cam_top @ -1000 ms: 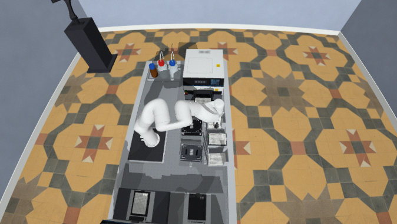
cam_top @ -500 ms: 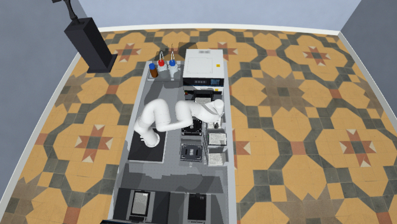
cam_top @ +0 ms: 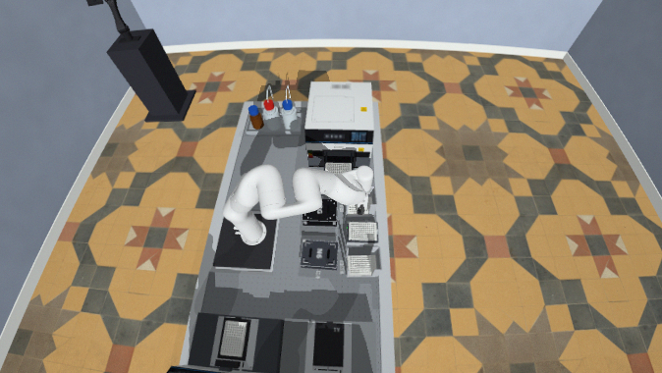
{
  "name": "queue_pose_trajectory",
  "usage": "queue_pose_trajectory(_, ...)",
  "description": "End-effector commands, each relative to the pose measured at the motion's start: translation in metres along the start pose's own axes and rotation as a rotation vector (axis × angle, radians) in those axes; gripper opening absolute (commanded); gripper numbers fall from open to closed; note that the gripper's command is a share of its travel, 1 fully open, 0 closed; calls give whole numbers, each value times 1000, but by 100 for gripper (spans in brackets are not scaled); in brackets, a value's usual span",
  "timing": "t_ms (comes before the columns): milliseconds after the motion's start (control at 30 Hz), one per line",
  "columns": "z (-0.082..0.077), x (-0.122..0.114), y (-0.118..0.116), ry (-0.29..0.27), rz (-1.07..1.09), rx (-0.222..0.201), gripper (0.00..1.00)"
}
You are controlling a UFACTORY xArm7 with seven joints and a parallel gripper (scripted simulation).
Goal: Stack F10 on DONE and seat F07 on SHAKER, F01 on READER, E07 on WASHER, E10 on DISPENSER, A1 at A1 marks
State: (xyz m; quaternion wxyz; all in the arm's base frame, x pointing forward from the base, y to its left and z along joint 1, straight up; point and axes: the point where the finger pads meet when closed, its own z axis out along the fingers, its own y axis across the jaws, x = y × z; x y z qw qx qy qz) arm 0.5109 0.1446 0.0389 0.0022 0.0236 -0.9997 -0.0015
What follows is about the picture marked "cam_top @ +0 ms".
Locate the white plastic bottle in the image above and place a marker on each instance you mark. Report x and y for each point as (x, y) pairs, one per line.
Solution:
(290, 121)
(273, 121)

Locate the brown glass bottle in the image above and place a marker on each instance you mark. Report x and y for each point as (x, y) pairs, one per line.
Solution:
(257, 123)

